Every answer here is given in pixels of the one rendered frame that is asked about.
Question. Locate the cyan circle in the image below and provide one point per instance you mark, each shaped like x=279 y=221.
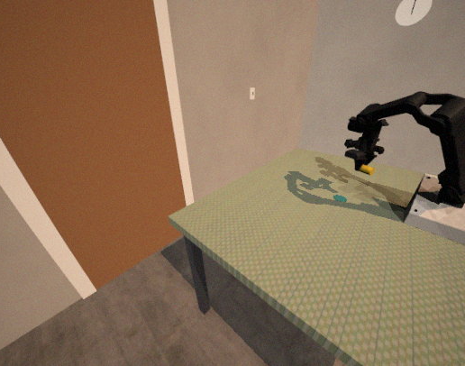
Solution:
x=340 y=198

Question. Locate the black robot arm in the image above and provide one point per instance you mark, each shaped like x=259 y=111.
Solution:
x=447 y=122

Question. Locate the yellow cylinder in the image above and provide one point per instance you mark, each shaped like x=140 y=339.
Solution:
x=367 y=170

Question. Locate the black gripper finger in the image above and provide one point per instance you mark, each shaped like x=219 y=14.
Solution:
x=359 y=163
x=369 y=158

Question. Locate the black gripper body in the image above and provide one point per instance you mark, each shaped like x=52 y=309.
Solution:
x=366 y=146

